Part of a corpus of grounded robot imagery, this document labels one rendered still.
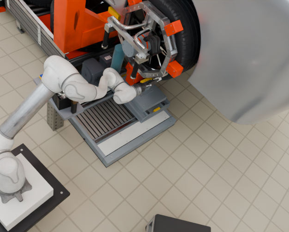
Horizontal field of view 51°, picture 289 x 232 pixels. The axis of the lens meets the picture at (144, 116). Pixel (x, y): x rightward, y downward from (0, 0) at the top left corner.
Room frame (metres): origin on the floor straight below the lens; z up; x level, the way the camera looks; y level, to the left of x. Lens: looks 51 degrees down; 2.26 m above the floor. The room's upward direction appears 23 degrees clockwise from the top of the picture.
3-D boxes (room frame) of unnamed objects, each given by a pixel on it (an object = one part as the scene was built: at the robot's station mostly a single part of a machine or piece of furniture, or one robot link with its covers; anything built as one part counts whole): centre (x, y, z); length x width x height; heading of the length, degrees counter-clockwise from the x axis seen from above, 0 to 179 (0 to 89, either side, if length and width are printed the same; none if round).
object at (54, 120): (1.36, 0.68, 0.21); 0.10 x 0.10 x 0.42; 60
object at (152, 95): (1.95, 0.12, 0.32); 0.40 x 0.30 x 0.28; 60
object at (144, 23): (1.75, 0.36, 1.03); 0.19 x 0.18 x 0.11; 150
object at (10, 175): (0.61, 0.58, 0.57); 0.18 x 0.16 x 0.22; 63
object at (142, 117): (1.95, 0.12, 0.13); 0.50 x 0.36 x 0.10; 60
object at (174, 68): (1.65, -0.07, 0.85); 0.09 x 0.08 x 0.07; 60
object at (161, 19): (1.80, 0.21, 0.85); 0.54 x 0.07 x 0.54; 60
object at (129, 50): (1.74, 0.24, 0.85); 0.21 x 0.14 x 0.14; 150
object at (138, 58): (1.54, 0.17, 0.93); 0.09 x 0.05 x 0.05; 150
